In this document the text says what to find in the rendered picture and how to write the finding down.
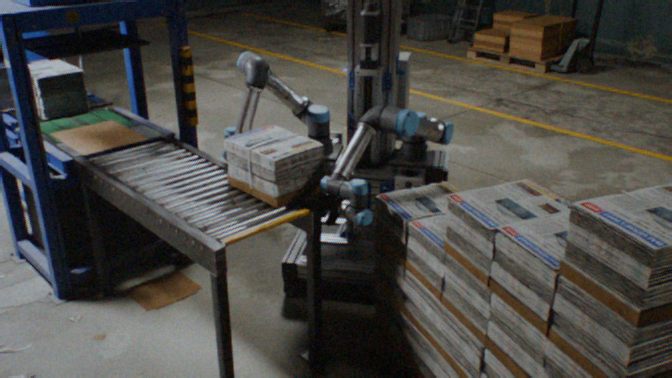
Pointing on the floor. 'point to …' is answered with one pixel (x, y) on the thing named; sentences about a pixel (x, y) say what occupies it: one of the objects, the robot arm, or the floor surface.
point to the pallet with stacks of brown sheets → (525, 39)
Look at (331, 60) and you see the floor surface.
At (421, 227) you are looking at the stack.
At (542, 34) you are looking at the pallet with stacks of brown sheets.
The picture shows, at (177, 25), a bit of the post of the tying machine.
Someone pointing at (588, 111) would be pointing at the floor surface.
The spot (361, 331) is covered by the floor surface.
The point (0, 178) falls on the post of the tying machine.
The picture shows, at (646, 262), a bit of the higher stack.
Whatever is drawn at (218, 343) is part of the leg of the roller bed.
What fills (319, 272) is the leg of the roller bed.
